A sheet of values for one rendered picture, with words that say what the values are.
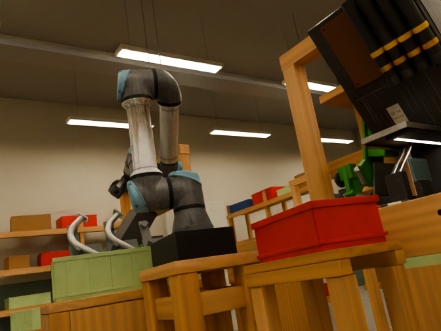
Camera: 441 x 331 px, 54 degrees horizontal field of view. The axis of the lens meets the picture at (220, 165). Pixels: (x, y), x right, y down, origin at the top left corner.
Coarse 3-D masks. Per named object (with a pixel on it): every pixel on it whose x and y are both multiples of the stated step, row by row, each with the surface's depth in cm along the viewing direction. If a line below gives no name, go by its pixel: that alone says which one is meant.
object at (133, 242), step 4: (104, 224) 213; (112, 228) 213; (112, 232) 211; (108, 240) 208; (124, 240) 211; (128, 240) 211; (132, 240) 212; (136, 240) 213; (108, 244) 206; (112, 244) 207; (132, 244) 211; (136, 244) 211; (108, 248) 205; (120, 248) 207
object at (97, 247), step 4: (76, 228) 206; (76, 232) 206; (76, 236) 205; (88, 244) 204; (92, 244) 205; (96, 244) 206; (100, 244) 206; (72, 248) 200; (92, 248) 203; (96, 248) 204; (100, 248) 205; (72, 252) 198
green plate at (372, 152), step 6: (366, 126) 157; (366, 132) 157; (366, 150) 156; (372, 150) 155; (378, 150) 153; (384, 150) 151; (396, 150) 155; (366, 156) 156; (372, 156) 155; (378, 156) 155; (384, 156) 155; (390, 156) 155; (396, 156) 156; (372, 162) 158; (378, 162) 160; (372, 168) 158
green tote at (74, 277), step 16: (80, 256) 173; (96, 256) 175; (112, 256) 178; (128, 256) 180; (144, 256) 182; (64, 272) 169; (80, 272) 171; (96, 272) 174; (112, 272) 175; (128, 272) 178; (64, 288) 167; (80, 288) 170; (96, 288) 172; (112, 288) 174; (128, 288) 176
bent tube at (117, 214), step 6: (114, 210) 215; (114, 216) 212; (120, 216) 216; (108, 222) 209; (114, 222) 212; (108, 228) 206; (108, 234) 204; (114, 240) 203; (120, 240) 204; (120, 246) 203; (126, 246) 203; (132, 246) 204
